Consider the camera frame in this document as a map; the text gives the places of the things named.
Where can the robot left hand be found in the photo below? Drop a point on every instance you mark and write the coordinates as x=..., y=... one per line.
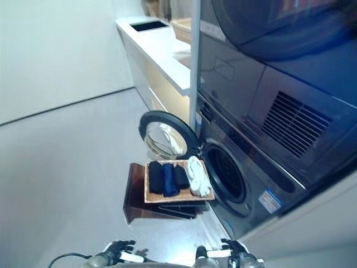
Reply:
x=114, y=249

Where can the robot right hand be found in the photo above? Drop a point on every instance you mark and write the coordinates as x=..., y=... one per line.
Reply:
x=235, y=249

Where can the white garment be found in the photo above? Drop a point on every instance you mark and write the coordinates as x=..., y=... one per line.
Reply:
x=196, y=176

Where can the small black garment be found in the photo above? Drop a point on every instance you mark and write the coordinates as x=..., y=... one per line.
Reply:
x=181, y=178

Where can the dark grey washing machine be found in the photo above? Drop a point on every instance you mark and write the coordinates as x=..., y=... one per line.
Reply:
x=251, y=173

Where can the silver robot right leg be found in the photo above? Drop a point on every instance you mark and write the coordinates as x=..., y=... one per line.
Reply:
x=201, y=255

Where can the blue white energy label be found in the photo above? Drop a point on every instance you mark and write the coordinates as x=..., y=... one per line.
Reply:
x=269, y=200

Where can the brown acrylic stand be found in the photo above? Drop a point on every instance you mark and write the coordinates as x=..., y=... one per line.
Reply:
x=135, y=190

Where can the white appliance cabinet housing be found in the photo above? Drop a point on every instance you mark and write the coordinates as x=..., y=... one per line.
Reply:
x=306, y=229

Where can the rectangular wicker laundry basket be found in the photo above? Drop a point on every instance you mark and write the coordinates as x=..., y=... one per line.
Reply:
x=181, y=196

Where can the large black rolled garment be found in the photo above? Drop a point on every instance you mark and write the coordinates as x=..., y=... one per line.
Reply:
x=156, y=178

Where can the blue rolled garment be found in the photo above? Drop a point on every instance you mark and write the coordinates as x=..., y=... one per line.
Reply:
x=169, y=180

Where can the round glass washer door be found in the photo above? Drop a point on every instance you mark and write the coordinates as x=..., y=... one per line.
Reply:
x=178, y=123

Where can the dark grey stacked dryer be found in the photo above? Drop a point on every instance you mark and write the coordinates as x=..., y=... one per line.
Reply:
x=251, y=69

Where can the white counter cabinet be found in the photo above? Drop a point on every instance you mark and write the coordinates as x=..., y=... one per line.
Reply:
x=156, y=47

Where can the small wicker basket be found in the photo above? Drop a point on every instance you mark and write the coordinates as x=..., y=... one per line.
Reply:
x=182, y=29

